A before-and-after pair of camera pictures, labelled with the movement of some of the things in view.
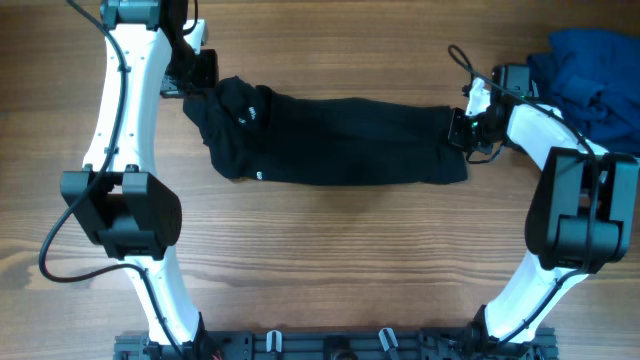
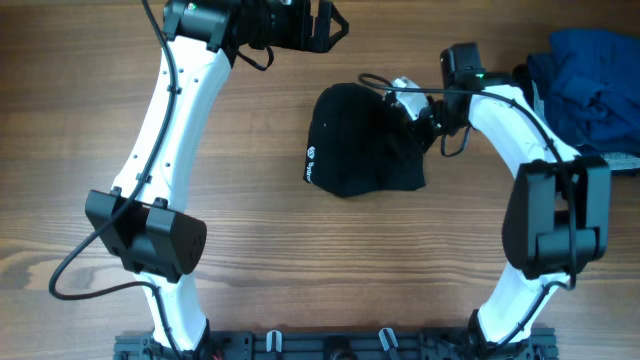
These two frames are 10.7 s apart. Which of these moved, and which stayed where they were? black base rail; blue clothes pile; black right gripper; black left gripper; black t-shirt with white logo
Moved: black right gripper; black t-shirt with white logo; black left gripper
Stayed: blue clothes pile; black base rail
